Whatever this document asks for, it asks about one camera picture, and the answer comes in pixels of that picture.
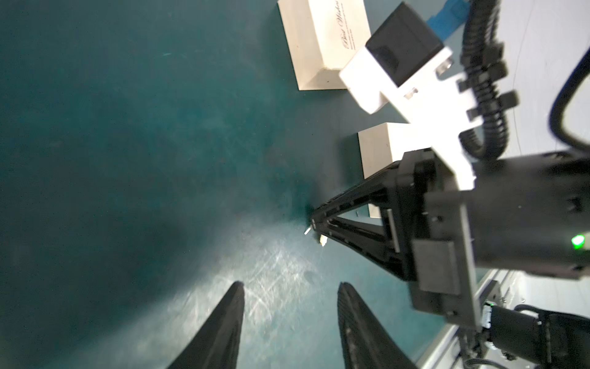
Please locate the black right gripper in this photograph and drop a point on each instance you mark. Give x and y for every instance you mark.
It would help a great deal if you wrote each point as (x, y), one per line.
(527, 214)

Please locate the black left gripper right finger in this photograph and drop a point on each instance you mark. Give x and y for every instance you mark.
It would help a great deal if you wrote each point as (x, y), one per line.
(365, 342)

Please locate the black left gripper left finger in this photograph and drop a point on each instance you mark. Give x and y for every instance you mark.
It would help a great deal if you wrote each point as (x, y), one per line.
(216, 345)

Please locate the pearl drop earring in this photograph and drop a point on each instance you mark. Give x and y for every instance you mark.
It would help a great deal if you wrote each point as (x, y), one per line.
(318, 237)

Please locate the cream drawer jewelry box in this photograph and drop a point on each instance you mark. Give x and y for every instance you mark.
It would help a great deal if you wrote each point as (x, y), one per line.
(322, 37)

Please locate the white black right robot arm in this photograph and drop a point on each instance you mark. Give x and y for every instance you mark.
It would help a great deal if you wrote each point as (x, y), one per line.
(548, 339)

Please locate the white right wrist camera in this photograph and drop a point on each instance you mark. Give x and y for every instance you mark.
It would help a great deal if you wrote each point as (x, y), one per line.
(402, 65)

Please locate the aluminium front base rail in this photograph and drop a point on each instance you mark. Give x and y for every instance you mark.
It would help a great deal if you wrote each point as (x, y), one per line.
(445, 351)

